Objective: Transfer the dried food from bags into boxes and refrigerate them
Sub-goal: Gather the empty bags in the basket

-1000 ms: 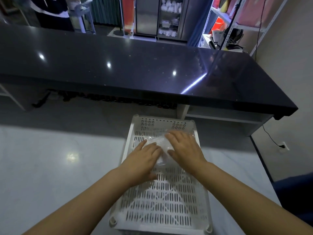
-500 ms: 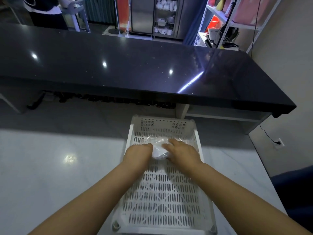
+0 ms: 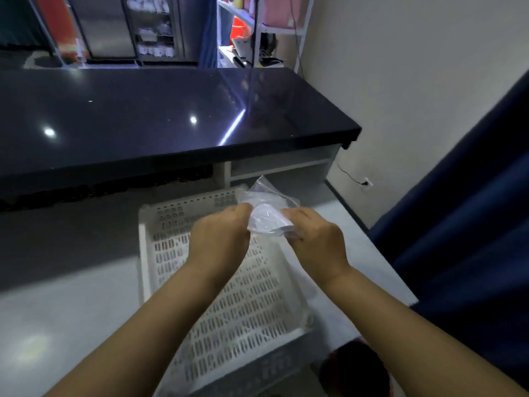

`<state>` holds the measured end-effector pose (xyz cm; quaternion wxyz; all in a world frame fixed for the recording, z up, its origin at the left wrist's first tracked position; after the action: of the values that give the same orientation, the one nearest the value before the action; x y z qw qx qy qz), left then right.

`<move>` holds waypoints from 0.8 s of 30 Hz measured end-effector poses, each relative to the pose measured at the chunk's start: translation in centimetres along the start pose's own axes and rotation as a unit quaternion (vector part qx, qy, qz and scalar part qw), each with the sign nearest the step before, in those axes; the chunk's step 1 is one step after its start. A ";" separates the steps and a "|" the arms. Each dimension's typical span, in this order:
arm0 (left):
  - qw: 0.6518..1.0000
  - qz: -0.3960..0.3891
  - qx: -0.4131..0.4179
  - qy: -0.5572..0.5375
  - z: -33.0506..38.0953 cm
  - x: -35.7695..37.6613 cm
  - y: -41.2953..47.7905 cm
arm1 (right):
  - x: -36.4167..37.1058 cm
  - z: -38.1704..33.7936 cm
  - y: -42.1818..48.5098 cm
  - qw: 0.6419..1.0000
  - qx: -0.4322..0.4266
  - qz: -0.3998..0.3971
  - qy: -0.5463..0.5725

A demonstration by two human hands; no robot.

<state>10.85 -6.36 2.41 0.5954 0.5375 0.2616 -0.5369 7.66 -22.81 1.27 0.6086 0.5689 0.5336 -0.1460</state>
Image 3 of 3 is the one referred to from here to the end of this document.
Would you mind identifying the person's left hand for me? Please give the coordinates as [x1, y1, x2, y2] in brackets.
[184, 203, 253, 278]

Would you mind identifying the person's right hand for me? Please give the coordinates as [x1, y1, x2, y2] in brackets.
[280, 207, 352, 286]

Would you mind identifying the clear plastic bag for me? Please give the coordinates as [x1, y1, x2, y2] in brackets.
[236, 176, 301, 238]

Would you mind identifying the person's left forearm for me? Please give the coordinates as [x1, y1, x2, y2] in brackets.
[43, 260, 232, 397]

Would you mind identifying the person's right forearm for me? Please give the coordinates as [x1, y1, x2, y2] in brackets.
[318, 264, 529, 397]

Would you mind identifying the white perforated plastic crate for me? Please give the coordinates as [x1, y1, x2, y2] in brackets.
[137, 185, 319, 397]

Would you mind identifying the black counter top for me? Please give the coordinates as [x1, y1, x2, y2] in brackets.
[0, 67, 363, 199]

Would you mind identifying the dark round object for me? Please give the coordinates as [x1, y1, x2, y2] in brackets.
[320, 341, 391, 397]

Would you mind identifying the dark blue curtain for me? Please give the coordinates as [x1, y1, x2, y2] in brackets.
[368, 70, 529, 389]

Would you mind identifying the white metal shelf rack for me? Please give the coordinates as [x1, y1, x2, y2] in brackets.
[217, 0, 315, 73]

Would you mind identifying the orange container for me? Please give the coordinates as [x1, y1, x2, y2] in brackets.
[231, 15, 251, 39]

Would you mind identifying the pink storage box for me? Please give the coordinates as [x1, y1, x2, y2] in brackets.
[260, 0, 308, 28]

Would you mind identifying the glass door refrigerator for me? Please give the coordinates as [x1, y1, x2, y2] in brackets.
[122, 0, 187, 64]

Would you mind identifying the red panel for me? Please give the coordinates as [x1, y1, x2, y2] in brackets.
[33, 0, 89, 62]

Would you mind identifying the black power cable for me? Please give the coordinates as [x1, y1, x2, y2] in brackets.
[336, 160, 366, 187]

